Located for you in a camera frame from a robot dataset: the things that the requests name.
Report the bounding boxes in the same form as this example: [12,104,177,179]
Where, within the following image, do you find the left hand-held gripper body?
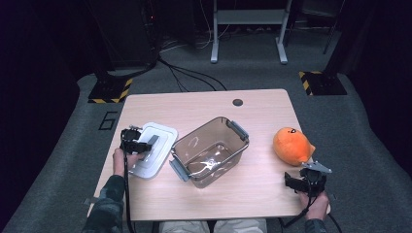
[120,125,144,155]

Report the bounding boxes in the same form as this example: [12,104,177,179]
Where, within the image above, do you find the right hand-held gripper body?
[298,160,333,196]

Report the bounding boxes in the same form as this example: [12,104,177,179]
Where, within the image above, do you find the white container lid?
[128,121,180,181]

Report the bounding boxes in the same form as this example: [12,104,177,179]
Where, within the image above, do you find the orange plush toy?
[272,126,317,168]

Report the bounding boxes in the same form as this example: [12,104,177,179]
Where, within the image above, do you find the transparent brown storage container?
[168,116,251,189]

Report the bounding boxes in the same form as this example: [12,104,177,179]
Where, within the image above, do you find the person's left hand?
[112,147,146,179]

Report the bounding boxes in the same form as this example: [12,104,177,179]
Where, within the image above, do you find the person's right hand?
[297,189,331,221]

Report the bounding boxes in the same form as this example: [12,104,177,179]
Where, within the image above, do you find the black stand base striped edge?
[87,69,134,105]
[297,66,349,97]

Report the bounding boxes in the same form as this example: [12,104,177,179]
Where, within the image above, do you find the person's right leg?
[213,218,268,233]

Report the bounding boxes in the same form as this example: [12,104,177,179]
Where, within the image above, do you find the person's leg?
[213,218,268,233]
[158,220,212,233]

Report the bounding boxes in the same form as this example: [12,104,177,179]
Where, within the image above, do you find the grey tape piece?
[82,196,100,207]

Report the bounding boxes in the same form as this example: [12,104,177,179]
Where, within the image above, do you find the person's left leg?
[158,220,212,233]

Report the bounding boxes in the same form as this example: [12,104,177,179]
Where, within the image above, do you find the black equipment cabinet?
[86,0,160,72]

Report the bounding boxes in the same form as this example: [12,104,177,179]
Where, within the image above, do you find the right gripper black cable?
[279,181,344,233]

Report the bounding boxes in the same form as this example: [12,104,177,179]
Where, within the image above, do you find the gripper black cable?
[279,181,344,233]
[121,151,137,233]

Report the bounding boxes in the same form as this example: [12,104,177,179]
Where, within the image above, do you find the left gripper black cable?
[121,151,137,233]

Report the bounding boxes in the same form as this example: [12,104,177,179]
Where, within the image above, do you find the black floor cables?
[157,53,227,93]

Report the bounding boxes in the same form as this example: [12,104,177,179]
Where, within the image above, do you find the white metal desk frame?
[210,0,293,65]

